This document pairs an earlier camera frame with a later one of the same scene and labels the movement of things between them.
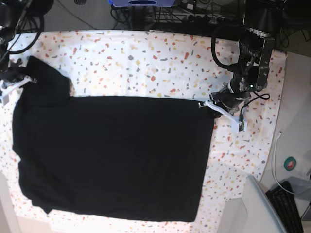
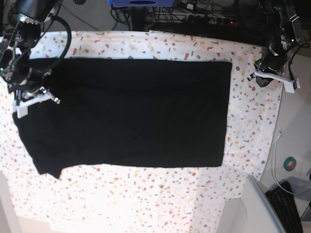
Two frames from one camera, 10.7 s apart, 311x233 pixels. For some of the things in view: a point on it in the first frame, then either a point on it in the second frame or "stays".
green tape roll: [289, 163] stays
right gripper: [230, 97] → [274, 61]
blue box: [144, 3] stays
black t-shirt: [129, 158] → [129, 112]
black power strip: [206, 20] stays
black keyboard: [284, 205] stays
